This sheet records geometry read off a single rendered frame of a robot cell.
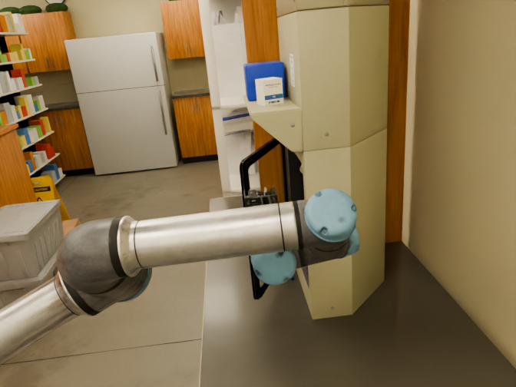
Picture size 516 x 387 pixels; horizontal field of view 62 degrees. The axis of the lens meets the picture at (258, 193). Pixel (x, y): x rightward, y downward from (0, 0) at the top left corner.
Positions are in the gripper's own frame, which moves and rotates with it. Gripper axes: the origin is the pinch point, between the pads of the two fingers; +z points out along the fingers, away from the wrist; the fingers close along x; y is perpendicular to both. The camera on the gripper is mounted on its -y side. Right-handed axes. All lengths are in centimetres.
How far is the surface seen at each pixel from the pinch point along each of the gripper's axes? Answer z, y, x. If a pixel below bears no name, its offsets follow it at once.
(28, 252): 150, -76, 139
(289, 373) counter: -21.7, -33.9, -2.3
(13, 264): 151, -84, 150
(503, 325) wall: -19, -31, -55
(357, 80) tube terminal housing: -1.3, 27.8, -24.9
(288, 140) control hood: -3.8, 16.3, -8.0
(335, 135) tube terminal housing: -3.8, 16.2, -18.8
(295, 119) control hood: -3.8, 20.8, -9.8
